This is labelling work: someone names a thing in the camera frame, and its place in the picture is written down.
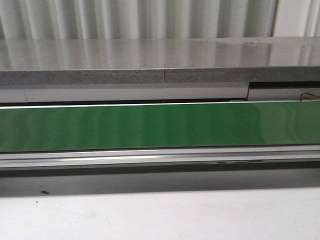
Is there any white panel under countertop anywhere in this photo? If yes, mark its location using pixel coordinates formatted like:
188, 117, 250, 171
0, 81, 320, 104

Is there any green conveyor belt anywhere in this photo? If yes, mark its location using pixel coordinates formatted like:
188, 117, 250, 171
0, 101, 320, 153

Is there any grey stone countertop slab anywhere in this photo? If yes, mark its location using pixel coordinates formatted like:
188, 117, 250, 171
0, 37, 320, 86

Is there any white pleated curtain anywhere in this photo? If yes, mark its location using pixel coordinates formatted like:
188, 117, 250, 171
0, 0, 320, 40

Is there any aluminium conveyor frame rail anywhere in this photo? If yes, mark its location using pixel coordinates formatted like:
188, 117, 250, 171
0, 144, 320, 178

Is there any red wire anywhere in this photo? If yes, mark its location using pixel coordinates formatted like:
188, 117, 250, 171
299, 92, 320, 102

